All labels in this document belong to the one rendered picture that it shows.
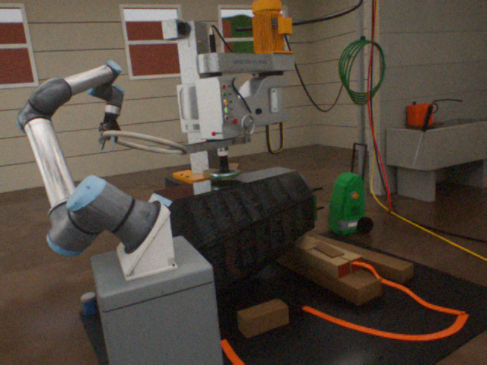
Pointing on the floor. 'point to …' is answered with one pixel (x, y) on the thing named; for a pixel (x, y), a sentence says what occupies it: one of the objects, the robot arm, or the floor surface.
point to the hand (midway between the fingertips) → (106, 148)
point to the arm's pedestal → (159, 311)
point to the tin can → (89, 303)
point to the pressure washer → (349, 202)
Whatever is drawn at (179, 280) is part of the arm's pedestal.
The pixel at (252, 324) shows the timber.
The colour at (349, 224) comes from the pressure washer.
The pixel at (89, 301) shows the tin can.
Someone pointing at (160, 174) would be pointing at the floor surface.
